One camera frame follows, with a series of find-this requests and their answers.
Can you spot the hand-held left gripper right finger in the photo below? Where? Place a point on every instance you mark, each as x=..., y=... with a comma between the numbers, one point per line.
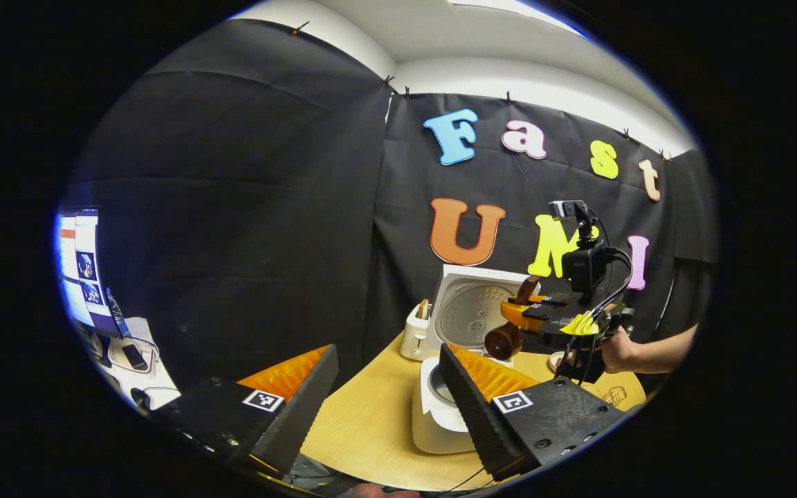
x=481, y=422

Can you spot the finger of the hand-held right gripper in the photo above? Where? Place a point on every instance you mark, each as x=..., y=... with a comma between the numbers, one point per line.
x=515, y=315

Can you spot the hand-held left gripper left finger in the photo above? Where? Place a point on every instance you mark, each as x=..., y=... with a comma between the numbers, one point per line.
x=295, y=415

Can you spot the brown wooden spoon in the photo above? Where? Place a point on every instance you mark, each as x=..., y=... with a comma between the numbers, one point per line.
x=502, y=342

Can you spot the white rice cooker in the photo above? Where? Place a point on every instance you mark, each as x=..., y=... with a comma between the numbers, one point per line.
x=471, y=311

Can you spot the toasted bread slice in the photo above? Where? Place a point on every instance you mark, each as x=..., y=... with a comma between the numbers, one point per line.
x=424, y=309

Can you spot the white toaster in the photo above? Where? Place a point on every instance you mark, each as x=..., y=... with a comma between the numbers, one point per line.
x=416, y=339

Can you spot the white side desk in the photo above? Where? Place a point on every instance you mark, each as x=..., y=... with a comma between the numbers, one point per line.
x=156, y=391

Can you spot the computer monitor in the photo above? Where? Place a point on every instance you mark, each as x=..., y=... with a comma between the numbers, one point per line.
x=84, y=270

